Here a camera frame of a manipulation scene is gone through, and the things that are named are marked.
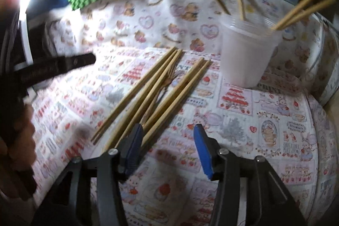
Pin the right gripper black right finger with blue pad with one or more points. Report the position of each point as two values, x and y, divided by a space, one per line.
249 191

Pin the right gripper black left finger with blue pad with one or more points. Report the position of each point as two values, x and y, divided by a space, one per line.
68 200

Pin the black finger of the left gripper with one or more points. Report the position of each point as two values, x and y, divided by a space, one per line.
50 68

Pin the tall bamboo chopstick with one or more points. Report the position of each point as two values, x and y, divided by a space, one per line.
301 5

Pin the person's left hand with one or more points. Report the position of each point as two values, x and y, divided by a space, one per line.
21 152

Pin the translucent white plastic cup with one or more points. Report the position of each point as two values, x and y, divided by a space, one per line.
246 49

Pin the baby bear pattern cloth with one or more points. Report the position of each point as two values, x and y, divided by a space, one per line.
307 49

